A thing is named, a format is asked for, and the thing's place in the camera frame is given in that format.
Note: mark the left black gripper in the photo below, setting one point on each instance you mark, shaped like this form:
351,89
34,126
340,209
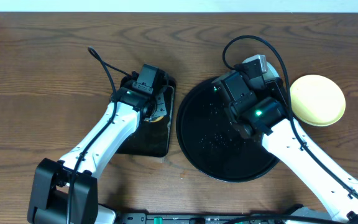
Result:
160,111

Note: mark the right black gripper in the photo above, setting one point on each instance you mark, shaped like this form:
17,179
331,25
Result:
275,87

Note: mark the orange green scrub sponge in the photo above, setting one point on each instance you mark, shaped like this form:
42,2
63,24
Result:
154,119

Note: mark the yellow plate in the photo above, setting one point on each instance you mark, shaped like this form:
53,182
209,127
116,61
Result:
317,100

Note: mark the light blue plate front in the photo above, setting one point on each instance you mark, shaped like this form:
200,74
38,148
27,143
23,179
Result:
272,73

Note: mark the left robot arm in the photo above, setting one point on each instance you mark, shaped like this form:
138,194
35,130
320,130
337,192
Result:
66,191

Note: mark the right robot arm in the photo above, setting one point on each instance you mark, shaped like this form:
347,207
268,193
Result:
283,137

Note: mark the black rectangular water tray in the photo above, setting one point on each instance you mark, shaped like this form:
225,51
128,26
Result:
152,139

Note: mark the black round serving tray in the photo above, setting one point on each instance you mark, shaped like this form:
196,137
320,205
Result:
212,145

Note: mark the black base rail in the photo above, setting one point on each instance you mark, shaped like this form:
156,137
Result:
142,218

